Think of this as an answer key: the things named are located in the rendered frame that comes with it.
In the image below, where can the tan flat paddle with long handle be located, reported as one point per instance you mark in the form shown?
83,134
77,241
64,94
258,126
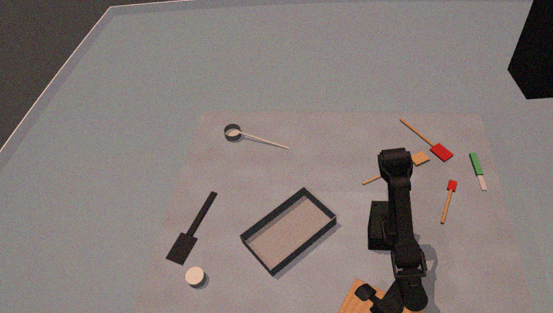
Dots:
418,159

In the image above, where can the red spatula with wooden handle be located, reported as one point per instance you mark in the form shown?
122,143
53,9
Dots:
439,150

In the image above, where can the peach round disc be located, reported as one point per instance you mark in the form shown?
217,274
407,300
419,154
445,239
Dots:
195,277

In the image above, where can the flat wooden board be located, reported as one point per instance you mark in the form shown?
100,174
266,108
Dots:
352,304

